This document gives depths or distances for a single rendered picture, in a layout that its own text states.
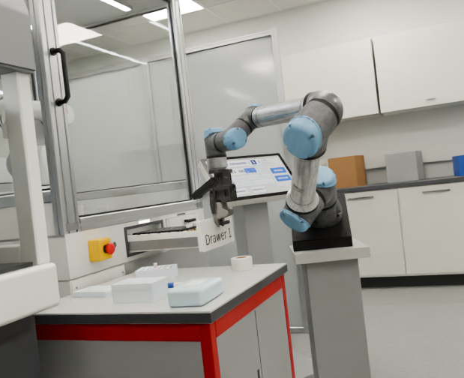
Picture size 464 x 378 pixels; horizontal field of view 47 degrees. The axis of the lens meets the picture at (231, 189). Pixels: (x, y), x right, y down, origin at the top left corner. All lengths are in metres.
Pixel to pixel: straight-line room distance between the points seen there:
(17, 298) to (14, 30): 0.60
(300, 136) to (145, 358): 0.73
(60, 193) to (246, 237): 1.35
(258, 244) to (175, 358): 1.64
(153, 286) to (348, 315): 0.92
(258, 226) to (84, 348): 1.62
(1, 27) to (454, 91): 4.27
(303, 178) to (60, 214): 0.78
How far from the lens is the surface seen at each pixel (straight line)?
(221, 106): 3.76
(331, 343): 2.12
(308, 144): 1.55
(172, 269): 1.74
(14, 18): 1.37
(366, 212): 4.78
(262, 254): 2.92
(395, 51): 5.18
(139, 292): 1.44
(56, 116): 1.80
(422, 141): 5.43
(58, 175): 1.76
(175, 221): 2.32
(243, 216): 2.85
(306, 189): 1.76
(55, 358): 1.55
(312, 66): 5.28
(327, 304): 2.08
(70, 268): 1.77
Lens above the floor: 1.04
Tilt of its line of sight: level
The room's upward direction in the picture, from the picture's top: 6 degrees counter-clockwise
